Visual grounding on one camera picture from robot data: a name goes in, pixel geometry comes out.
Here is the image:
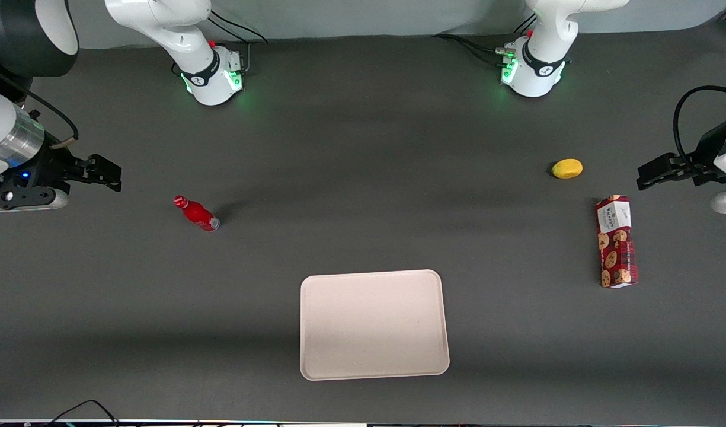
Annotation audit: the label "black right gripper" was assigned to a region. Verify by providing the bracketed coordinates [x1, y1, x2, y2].
[10, 145, 123, 194]

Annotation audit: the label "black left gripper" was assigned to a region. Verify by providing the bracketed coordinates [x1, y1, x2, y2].
[637, 119, 726, 191]

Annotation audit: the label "red coke bottle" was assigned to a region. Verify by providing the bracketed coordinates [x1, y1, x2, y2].
[173, 195, 221, 232]

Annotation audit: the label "beige rectangular tray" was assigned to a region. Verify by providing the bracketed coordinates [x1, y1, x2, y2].
[300, 269, 450, 381]

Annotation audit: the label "red cookie box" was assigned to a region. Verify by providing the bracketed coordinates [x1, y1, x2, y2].
[594, 195, 639, 289]

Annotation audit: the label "yellow lemon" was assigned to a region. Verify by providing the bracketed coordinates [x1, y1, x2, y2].
[551, 158, 584, 180]

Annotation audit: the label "black left arm wrist cable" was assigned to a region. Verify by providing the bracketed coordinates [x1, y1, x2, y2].
[673, 85, 726, 168]

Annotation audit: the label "black arm wrist cable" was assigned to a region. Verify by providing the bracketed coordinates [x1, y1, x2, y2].
[673, 85, 726, 168]
[0, 59, 79, 150]

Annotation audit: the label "black right arm wrist cable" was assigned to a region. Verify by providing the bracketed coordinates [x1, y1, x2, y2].
[0, 59, 79, 150]

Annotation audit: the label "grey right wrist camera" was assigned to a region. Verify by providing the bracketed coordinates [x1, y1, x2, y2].
[0, 186, 69, 213]

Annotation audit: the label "black right arm base cables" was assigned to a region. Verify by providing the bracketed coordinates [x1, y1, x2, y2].
[207, 8, 270, 75]

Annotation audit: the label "black arm base cables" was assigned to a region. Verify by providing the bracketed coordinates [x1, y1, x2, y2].
[431, 14, 538, 67]
[207, 8, 270, 75]

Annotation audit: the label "black left arm base cables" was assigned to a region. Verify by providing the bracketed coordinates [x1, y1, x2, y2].
[431, 14, 538, 67]

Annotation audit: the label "black cable at table edge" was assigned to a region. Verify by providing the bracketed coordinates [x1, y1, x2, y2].
[45, 399, 121, 427]

